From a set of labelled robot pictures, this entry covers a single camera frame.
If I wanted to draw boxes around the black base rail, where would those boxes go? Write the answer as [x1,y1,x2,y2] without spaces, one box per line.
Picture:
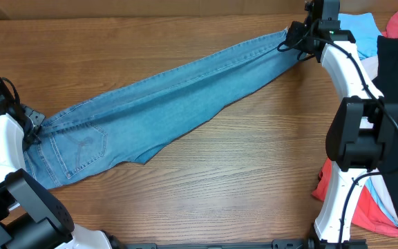
[120,239,368,249]

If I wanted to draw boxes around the light blue shirt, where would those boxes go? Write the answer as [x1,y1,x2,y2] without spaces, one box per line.
[337,12,398,228]

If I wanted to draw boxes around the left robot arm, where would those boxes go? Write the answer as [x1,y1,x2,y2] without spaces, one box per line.
[0,77,122,249]

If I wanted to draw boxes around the white cloth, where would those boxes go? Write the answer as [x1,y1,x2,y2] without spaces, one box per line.
[361,55,398,227]

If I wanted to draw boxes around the red shirt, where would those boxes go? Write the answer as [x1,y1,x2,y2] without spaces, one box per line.
[311,10,398,238]

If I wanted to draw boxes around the blue denim jeans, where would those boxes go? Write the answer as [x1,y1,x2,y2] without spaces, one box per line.
[23,30,298,189]

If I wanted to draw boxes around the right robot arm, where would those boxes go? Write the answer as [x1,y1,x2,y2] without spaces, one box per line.
[272,0,398,249]

